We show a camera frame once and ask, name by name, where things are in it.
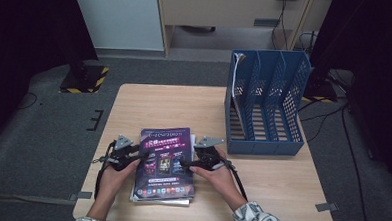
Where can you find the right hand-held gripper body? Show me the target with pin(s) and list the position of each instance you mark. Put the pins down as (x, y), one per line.
(208, 157)

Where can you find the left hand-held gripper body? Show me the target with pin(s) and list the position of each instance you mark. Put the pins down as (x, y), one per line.
(120, 155)

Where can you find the purple magazine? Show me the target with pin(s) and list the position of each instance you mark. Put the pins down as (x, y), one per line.
(167, 186)

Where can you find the white colourful magazine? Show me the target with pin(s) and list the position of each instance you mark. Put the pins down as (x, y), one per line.
(153, 202)

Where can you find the blue file rack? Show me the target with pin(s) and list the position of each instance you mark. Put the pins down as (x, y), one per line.
(259, 148)

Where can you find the black magazine with red print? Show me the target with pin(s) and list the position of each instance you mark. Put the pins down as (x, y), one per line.
(235, 75)

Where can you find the person's left hand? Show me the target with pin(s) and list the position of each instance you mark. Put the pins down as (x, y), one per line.
(114, 183)

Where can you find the person's right hand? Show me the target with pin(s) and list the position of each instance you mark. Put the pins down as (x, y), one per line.
(224, 185)

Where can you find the grey tape piece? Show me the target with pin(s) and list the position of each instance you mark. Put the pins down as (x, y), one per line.
(83, 195)
(326, 207)

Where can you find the dark flat round object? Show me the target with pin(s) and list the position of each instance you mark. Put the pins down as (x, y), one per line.
(198, 29)

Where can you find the white panel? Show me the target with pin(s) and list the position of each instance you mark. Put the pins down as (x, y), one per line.
(121, 17)

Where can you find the dark curtain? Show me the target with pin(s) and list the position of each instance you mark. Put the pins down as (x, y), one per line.
(27, 33)
(379, 65)

